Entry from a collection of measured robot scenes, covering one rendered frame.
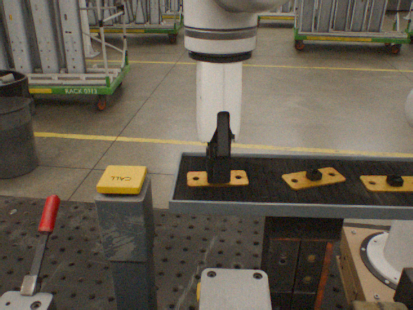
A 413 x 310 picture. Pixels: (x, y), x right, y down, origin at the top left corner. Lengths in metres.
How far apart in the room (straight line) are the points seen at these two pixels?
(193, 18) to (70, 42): 4.01
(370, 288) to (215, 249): 0.42
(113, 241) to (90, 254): 0.55
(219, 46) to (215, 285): 0.26
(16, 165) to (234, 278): 2.69
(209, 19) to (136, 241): 0.33
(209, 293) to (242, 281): 0.04
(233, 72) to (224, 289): 0.24
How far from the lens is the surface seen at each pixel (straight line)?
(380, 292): 0.92
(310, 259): 0.59
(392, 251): 0.96
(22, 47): 4.63
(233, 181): 0.52
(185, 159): 0.58
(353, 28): 7.51
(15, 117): 2.90
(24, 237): 1.25
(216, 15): 0.41
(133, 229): 0.55
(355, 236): 1.04
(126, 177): 0.54
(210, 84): 0.42
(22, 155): 3.03
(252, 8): 0.35
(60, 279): 1.09
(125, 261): 0.61
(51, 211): 0.57
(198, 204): 0.47
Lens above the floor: 1.44
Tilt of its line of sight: 27 degrees down
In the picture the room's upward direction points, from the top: straight up
